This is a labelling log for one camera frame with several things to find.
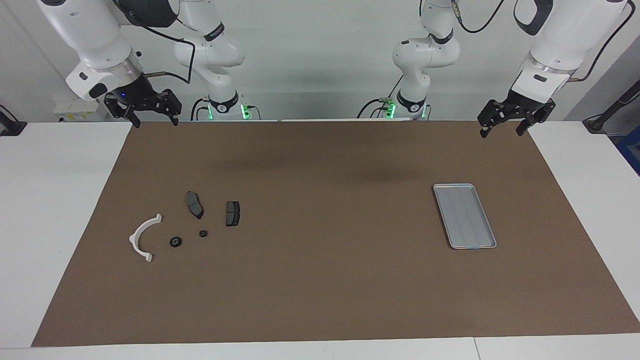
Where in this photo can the black table clamp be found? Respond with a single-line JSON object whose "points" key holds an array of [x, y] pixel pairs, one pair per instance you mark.
{"points": [[12, 127]]}

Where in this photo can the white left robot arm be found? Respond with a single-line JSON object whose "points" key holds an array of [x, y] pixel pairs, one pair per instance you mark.
{"points": [[565, 35]]}

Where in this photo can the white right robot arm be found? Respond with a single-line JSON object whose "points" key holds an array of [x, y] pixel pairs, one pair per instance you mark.
{"points": [[90, 30]]}

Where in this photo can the large black bearing gear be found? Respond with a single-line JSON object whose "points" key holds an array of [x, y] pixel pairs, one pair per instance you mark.
{"points": [[173, 244]]}

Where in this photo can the dark rectangular brake pad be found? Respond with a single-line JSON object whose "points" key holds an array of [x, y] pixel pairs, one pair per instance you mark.
{"points": [[233, 214]]}

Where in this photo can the brown table mat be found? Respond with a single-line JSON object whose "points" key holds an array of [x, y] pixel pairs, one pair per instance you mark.
{"points": [[325, 280]]}

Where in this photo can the silver metal tray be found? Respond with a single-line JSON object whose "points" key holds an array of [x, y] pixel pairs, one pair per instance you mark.
{"points": [[465, 217]]}

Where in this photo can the blue crate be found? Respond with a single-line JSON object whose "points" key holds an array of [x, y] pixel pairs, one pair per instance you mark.
{"points": [[631, 152]]}

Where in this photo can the white power box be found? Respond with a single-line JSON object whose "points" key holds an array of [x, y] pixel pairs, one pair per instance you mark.
{"points": [[65, 112]]}

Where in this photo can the black pole mount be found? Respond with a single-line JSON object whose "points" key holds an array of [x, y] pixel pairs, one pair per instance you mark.
{"points": [[597, 122]]}

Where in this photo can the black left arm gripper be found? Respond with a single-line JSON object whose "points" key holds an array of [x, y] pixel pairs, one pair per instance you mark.
{"points": [[520, 106]]}

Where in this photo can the white curved plastic bracket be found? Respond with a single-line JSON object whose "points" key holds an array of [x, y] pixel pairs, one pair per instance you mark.
{"points": [[133, 239]]}

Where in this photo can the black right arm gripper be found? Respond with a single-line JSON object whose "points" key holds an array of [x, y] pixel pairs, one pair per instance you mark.
{"points": [[137, 97]]}

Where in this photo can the dark curved brake pad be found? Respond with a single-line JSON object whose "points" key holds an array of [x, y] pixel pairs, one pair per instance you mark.
{"points": [[194, 204]]}

